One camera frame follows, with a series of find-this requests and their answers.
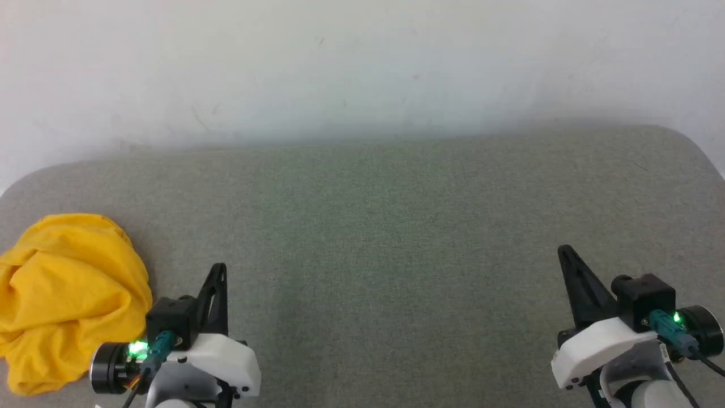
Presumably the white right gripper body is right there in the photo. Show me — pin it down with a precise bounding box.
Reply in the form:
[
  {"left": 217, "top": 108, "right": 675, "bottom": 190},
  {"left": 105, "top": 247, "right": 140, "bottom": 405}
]
[{"left": 551, "top": 305, "right": 724, "bottom": 392}]

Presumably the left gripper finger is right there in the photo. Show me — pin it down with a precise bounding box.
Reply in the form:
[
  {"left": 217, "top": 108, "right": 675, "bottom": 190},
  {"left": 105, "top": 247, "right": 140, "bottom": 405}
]
[{"left": 195, "top": 263, "right": 229, "bottom": 335}]

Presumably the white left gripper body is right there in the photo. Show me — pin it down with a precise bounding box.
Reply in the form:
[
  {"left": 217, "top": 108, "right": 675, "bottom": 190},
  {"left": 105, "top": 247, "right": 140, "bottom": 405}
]
[{"left": 89, "top": 333, "right": 262, "bottom": 396}]

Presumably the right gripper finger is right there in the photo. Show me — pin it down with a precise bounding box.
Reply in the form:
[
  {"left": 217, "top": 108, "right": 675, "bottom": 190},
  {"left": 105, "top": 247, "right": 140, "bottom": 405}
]
[{"left": 558, "top": 245, "right": 618, "bottom": 330}]

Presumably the yellow cartoon-print garment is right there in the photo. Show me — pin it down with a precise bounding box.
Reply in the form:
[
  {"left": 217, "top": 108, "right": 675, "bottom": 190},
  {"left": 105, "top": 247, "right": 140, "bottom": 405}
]
[{"left": 0, "top": 213, "right": 153, "bottom": 396}]

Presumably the grey-green fabric sofa cushion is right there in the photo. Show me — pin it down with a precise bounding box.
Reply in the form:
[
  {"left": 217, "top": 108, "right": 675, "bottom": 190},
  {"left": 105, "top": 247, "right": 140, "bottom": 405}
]
[{"left": 0, "top": 125, "right": 725, "bottom": 408}]

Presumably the teal-plug left camera cable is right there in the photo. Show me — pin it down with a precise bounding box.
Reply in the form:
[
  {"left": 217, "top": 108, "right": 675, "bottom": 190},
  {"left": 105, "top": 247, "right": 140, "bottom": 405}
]
[{"left": 122, "top": 331, "right": 176, "bottom": 408}]

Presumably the teal-plug camera cable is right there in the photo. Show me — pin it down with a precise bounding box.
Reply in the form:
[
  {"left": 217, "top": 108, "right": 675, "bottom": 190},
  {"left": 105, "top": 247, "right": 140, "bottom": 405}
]
[
  {"left": 122, "top": 331, "right": 176, "bottom": 408},
  {"left": 649, "top": 309, "right": 725, "bottom": 377}
]

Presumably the teal-plug right camera cable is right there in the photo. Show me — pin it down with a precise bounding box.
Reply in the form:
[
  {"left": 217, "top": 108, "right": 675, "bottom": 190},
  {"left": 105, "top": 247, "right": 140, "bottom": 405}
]
[{"left": 649, "top": 309, "right": 725, "bottom": 377}]

